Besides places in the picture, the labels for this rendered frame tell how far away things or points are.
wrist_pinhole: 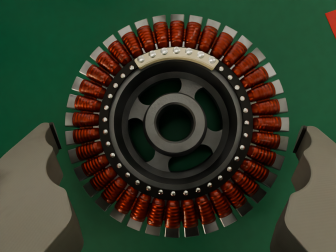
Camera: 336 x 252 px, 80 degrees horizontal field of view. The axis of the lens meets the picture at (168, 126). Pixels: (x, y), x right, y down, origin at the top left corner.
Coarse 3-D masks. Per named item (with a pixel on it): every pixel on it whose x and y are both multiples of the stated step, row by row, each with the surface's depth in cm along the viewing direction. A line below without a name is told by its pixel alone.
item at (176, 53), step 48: (96, 48) 10; (144, 48) 10; (192, 48) 10; (240, 48) 10; (96, 96) 10; (192, 96) 12; (240, 96) 10; (96, 144) 10; (192, 144) 11; (240, 144) 10; (96, 192) 10; (144, 192) 10; (192, 192) 10; (240, 192) 9
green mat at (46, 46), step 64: (0, 0) 14; (64, 0) 14; (128, 0) 14; (192, 0) 14; (256, 0) 14; (320, 0) 14; (0, 64) 14; (64, 64) 14; (320, 64) 13; (0, 128) 14; (64, 128) 14; (320, 128) 13
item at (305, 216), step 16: (304, 128) 10; (304, 144) 10; (320, 144) 9; (304, 160) 8; (320, 160) 8; (304, 176) 8; (320, 176) 7; (304, 192) 7; (320, 192) 7; (288, 208) 6; (304, 208) 6; (320, 208) 6; (288, 224) 6; (304, 224) 6; (320, 224) 6; (272, 240) 6; (288, 240) 6; (304, 240) 5; (320, 240) 5
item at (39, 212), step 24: (24, 144) 9; (48, 144) 9; (0, 168) 8; (24, 168) 7; (48, 168) 8; (0, 192) 7; (24, 192) 7; (48, 192) 7; (0, 216) 6; (24, 216) 6; (48, 216) 6; (72, 216) 6; (0, 240) 5; (24, 240) 5; (48, 240) 5; (72, 240) 6
